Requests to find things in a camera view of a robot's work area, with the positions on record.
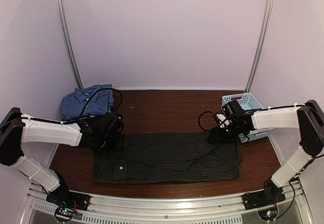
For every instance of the blue checked shirt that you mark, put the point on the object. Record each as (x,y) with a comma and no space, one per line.
(97,98)

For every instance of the light blue perforated plastic basket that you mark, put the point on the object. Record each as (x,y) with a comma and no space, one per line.
(248,102)

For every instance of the aluminium corner post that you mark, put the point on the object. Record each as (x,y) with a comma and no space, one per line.
(268,9)
(68,44)

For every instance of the aluminium front rail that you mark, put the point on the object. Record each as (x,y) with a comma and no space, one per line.
(216,209)

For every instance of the black pinstriped long sleeve shirt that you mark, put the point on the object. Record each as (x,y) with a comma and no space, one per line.
(167,158)

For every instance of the right aluminium corner post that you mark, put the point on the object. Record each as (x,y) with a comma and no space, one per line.
(268,9)

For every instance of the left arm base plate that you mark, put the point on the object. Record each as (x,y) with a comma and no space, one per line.
(66,211)

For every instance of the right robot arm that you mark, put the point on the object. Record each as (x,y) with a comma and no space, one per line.
(298,130)

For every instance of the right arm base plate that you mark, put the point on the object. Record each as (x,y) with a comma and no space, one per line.
(265,205)

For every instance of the left aluminium corner post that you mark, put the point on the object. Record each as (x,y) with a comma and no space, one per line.
(68,44)

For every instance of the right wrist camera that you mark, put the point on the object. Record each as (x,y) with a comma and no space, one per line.
(221,120)

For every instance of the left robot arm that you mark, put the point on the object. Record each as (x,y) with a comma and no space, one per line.
(17,128)

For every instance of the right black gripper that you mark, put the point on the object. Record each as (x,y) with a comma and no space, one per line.
(217,136)

